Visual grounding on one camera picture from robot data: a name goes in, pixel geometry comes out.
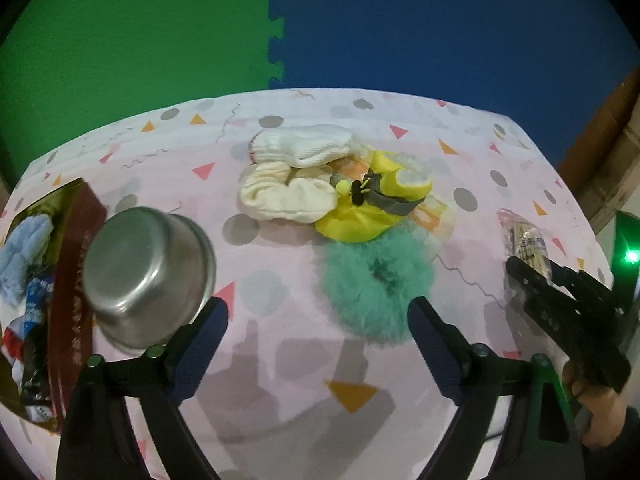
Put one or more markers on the person's right forearm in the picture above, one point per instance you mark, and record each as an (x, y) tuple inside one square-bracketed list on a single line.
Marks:
[(627, 440)]

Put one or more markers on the clear plastic packet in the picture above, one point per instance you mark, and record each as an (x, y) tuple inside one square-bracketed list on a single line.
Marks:
[(525, 240)]

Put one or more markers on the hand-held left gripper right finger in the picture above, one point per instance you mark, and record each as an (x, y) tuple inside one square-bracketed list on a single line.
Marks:
[(435, 350)]

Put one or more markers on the red white blue packet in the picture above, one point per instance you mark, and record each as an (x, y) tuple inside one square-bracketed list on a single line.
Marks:
[(15, 345)]

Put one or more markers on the cream socks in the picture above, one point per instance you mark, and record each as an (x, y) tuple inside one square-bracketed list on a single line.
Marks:
[(280, 195)]

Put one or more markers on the gold and red tin box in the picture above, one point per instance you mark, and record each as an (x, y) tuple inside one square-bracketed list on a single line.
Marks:
[(75, 280)]

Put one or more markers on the blue foam mat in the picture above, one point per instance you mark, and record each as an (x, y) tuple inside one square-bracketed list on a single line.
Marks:
[(450, 35)]

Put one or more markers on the green fluffy scrunchie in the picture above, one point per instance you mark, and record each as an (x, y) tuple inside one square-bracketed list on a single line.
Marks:
[(360, 300)]

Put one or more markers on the person's right hand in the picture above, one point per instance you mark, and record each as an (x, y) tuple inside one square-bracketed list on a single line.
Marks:
[(600, 410)]

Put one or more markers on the black and blue snack packet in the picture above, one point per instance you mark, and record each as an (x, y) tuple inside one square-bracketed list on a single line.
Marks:
[(32, 375)]

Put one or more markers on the green foam mat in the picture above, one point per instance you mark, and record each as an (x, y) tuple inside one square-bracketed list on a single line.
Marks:
[(125, 50)]

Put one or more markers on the yellow fabric toy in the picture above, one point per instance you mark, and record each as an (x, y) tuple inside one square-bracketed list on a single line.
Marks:
[(350, 222)]

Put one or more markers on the white knitted sock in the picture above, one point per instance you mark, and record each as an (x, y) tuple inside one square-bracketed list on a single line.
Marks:
[(305, 142)]

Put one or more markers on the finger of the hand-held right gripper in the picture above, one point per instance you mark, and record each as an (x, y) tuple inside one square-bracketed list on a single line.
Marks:
[(530, 280), (570, 277)]

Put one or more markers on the light blue towel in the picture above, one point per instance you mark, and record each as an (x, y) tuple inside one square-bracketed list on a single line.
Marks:
[(25, 255)]

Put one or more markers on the stainless steel bowl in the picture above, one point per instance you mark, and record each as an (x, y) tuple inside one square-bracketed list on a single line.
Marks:
[(145, 270)]

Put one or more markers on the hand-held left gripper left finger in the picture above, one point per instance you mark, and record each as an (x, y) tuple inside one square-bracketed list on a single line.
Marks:
[(200, 355)]

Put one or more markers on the pink patterned tablecloth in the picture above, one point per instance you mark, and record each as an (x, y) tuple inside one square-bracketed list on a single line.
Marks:
[(300, 410)]

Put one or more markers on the brown cardboard box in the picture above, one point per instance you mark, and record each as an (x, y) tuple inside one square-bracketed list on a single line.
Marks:
[(610, 150)]

